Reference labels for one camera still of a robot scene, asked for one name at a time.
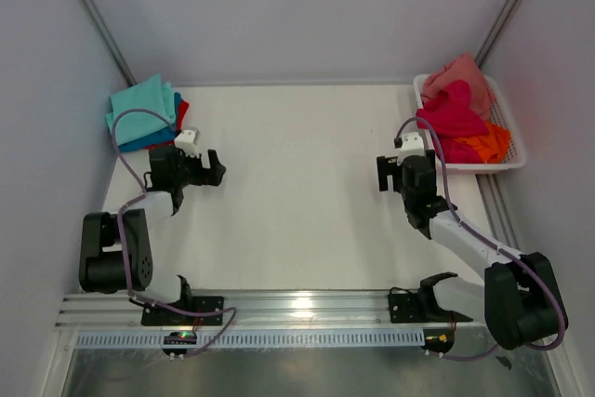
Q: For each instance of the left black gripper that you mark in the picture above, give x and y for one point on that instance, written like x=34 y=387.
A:
x=211 y=176

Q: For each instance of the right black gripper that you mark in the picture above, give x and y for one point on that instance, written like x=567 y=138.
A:
x=388 y=166

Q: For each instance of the teal t shirt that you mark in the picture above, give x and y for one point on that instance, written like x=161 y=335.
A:
x=148 y=107

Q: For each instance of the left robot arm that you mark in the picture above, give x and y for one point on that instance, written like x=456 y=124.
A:
x=116 y=249

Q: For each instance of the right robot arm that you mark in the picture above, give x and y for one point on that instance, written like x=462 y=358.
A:
x=518 y=299

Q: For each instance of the blue folded t shirt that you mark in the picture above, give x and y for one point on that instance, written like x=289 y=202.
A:
x=163 y=137

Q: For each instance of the magenta t shirt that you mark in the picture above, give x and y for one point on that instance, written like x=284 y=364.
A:
x=450 y=116

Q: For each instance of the red folded t shirt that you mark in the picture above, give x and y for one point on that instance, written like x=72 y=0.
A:
x=182 y=110

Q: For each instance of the orange t shirt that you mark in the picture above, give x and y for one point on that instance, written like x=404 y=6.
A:
x=491 y=148

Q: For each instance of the white plastic basket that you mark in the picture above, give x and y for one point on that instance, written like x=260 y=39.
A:
x=500 y=115

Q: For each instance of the salmon pink t shirt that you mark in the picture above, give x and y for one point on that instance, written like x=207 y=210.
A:
x=462 y=68

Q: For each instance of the left black controller board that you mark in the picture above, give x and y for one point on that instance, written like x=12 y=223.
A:
x=180 y=343

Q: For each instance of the black controller board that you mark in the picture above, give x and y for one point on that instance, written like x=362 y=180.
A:
x=180 y=343
x=438 y=341

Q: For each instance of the right black controller board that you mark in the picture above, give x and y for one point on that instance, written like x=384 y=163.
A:
x=438 y=341

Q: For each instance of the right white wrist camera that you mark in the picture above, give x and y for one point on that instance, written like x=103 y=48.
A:
x=409 y=144

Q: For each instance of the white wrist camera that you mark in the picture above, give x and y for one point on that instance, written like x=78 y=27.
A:
x=187 y=142
x=409 y=144

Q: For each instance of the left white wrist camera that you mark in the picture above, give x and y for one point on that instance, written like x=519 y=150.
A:
x=187 y=142

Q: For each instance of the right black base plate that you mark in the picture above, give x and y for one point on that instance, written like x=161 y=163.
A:
x=419 y=306

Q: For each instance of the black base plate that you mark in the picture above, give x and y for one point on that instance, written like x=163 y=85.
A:
x=159 y=316
x=419 y=306

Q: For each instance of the aluminium front rail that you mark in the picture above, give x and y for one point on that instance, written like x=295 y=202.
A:
x=255 y=309

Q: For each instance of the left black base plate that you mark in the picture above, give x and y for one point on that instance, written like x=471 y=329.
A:
x=159 y=316

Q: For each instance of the white slotted cable duct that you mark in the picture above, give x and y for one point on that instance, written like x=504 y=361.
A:
x=258 y=339

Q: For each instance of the left corner frame post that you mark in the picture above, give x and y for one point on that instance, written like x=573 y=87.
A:
x=101 y=26

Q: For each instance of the corner frame post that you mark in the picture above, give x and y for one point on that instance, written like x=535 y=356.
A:
x=502 y=20
x=101 y=26

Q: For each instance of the right corner frame post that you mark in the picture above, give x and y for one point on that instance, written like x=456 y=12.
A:
x=502 y=20

